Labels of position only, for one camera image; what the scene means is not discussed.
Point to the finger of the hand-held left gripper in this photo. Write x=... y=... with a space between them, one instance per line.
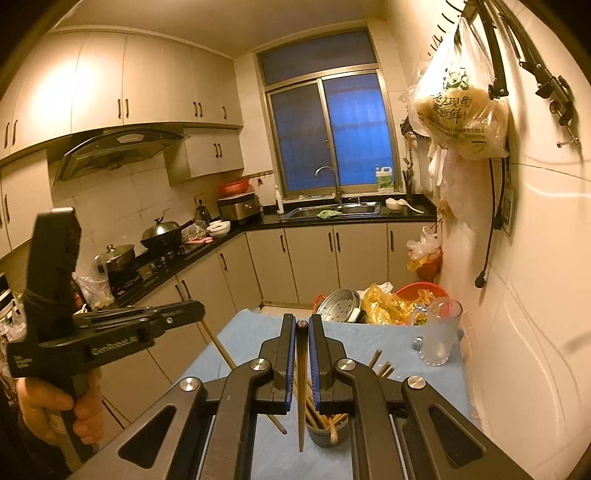
x=180 y=314

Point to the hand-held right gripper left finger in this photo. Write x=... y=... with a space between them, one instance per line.
x=290 y=353

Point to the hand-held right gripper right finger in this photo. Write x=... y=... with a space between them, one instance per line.
x=315 y=353

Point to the long wooden chopstick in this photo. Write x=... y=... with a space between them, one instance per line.
x=301 y=392
x=217 y=344

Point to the bundle of chopsticks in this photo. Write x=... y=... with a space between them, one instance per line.
x=318 y=417

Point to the black utensil cup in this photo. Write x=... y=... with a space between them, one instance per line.
x=323 y=439

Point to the person's left forearm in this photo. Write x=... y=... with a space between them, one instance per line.
x=25 y=461

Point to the person's left hand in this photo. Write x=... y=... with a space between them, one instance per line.
x=39 y=401

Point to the blue tablecloth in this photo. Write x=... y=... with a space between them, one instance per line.
x=258 y=332

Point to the metal steamer pot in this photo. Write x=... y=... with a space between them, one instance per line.
x=339 y=307

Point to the gas stove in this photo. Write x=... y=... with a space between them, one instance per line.
x=147 y=272

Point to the crumpled clear plastic bag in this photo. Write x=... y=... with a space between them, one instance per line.
x=94 y=290

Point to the steel pot with lid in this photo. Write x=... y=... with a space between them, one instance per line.
x=117 y=263

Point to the clear plastic food bag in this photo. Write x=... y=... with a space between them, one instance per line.
x=196 y=233

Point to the black wok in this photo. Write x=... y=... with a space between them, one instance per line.
x=161 y=233

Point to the yellow plastic bags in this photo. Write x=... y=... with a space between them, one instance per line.
x=385 y=304

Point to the lower kitchen cabinets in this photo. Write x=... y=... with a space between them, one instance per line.
x=304 y=263

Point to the kitchen cabinets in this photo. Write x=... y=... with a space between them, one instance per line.
x=138 y=83
x=304 y=263

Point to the white bowl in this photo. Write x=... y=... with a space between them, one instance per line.
x=218 y=227

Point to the dark kettle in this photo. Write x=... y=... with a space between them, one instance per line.
x=203 y=214

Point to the silver rice cooker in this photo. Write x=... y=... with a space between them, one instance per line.
x=238 y=210

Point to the clear glass mug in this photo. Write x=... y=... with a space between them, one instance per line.
x=436 y=341

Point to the large red basin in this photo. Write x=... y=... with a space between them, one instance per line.
x=425 y=290

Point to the tall side cabinet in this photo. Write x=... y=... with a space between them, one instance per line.
x=25 y=207

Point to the red plastic basin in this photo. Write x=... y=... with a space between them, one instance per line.
x=234 y=187

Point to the green cloth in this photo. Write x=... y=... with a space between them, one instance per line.
x=328 y=214

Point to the orange trash bin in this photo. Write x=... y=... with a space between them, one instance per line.
x=427 y=265

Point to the steel sink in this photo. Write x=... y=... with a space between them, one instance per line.
x=351 y=210

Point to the white slim bottle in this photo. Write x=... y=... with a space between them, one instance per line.
x=280 y=203

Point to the black countertop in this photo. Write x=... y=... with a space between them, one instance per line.
x=406 y=213

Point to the white ladle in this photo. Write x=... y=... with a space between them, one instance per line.
x=401 y=204

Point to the metal faucet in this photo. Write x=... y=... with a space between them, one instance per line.
x=330 y=177

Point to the range hood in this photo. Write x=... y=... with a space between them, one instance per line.
x=115 y=150

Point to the green label detergent bottle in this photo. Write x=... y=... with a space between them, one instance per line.
x=384 y=180

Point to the knife holder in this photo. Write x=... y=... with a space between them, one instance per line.
x=408 y=182

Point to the kitchen window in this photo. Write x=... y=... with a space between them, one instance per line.
x=323 y=138

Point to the hanging white plastic bags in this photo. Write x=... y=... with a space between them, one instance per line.
x=443 y=180

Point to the upper kitchen cabinets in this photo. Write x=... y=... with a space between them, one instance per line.
x=138 y=83

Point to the hanging plastic bag of bread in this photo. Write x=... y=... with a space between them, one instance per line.
x=457 y=115

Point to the small wall cabinet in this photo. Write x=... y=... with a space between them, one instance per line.
x=207 y=154

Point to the wall power outlet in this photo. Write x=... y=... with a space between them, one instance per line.
x=509 y=210

